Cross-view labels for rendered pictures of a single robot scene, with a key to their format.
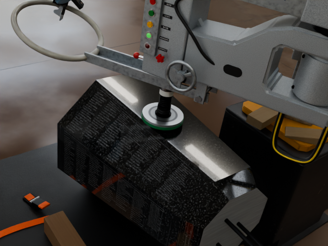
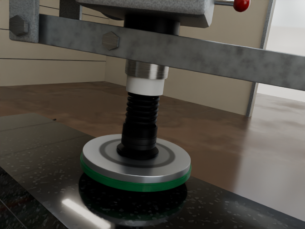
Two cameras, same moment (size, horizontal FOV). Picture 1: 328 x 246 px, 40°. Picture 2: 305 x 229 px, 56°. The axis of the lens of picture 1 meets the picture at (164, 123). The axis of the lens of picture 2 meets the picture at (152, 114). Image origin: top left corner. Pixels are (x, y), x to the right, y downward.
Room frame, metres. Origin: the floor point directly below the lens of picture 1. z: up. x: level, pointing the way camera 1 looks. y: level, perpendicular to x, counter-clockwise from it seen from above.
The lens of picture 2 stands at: (2.44, -0.08, 1.08)
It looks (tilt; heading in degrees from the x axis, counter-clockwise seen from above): 14 degrees down; 168
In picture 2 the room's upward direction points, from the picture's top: 7 degrees clockwise
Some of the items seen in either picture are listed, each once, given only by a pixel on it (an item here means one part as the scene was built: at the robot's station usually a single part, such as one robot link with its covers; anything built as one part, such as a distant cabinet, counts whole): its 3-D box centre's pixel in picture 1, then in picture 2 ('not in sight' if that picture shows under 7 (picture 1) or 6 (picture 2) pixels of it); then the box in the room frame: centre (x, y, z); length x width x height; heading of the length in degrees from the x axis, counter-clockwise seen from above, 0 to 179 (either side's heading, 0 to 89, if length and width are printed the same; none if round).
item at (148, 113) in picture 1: (162, 114); (137, 154); (1.91, 0.01, 0.86); 0.21 x 0.21 x 0.01
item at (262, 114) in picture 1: (264, 116); not in sight; (2.15, -0.55, 0.81); 0.20 x 0.10 x 0.05; 141
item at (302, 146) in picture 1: (296, 115); not in sight; (2.29, -0.77, 0.76); 0.49 x 0.49 x 0.05; 43
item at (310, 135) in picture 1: (304, 133); not in sight; (2.05, -0.76, 0.80); 0.20 x 0.10 x 0.05; 80
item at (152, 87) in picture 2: (166, 90); (145, 82); (1.91, 0.01, 1.01); 0.07 x 0.07 x 0.04
